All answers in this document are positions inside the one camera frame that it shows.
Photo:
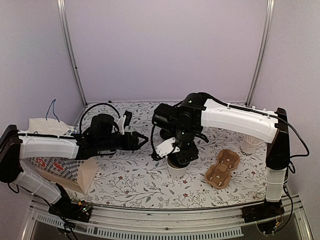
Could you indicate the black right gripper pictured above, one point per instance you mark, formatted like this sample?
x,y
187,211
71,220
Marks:
x,y
190,154

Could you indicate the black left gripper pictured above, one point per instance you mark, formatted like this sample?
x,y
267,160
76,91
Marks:
x,y
133,145

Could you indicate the white paper cup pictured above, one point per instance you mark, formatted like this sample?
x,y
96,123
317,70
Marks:
x,y
175,172

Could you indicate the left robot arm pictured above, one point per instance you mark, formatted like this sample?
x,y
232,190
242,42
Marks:
x,y
103,137

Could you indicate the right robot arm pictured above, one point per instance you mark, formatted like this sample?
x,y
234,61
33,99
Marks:
x,y
186,120

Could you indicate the brown cardboard cup carrier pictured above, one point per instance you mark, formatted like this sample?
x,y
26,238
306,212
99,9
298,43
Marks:
x,y
219,174

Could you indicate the floral patterned table mat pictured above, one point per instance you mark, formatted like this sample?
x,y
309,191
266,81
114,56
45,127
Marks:
x,y
132,179

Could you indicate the white cup holding straws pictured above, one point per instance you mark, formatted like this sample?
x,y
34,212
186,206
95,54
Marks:
x,y
248,149

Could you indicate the white paper-wrapped straws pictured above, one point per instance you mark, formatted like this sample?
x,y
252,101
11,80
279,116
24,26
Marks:
x,y
252,140

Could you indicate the blue checkered paper bag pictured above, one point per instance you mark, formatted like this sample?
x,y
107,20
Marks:
x,y
76,175

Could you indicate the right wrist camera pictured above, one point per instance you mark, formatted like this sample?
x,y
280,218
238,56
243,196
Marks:
x,y
166,148

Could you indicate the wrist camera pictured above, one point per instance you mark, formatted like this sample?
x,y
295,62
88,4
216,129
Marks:
x,y
124,121
166,148

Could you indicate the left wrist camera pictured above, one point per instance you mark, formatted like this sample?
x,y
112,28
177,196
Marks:
x,y
124,121

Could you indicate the aluminium front rail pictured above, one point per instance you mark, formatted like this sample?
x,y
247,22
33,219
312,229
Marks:
x,y
123,223

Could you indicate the right aluminium frame post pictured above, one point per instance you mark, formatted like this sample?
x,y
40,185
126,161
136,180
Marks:
x,y
268,19

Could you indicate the aluminium frame post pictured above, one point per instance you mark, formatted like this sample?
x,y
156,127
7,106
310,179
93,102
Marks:
x,y
61,6
268,19

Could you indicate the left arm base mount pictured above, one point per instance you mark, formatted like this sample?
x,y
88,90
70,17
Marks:
x,y
79,211

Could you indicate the left aluminium frame post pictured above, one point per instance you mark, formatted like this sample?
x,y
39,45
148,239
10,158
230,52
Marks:
x,y
61,6

